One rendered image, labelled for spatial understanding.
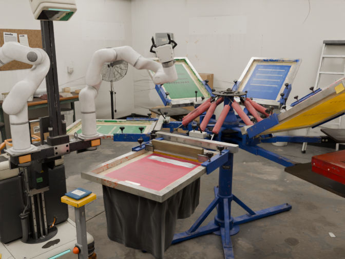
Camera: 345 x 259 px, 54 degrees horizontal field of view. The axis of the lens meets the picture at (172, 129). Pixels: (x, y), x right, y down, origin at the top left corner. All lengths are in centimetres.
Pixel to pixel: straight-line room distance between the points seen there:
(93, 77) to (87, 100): 15
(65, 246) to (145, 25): 564
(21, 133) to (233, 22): 509
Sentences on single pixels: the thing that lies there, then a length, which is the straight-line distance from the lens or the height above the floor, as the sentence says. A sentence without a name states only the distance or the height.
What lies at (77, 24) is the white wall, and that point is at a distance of 669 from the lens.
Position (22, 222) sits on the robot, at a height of 45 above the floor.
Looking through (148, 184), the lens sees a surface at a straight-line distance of 194.
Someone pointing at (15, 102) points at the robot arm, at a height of 143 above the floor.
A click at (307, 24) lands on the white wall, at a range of 614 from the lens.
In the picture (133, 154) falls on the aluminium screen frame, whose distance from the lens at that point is 236.
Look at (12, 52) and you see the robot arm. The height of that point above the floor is 168.
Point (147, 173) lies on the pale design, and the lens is 209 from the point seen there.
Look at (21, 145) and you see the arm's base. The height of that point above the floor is 117.
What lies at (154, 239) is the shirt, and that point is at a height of 65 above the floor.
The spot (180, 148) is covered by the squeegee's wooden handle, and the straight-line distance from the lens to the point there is 229.
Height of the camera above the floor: 173
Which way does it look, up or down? 14 degrees down
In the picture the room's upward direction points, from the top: straight up
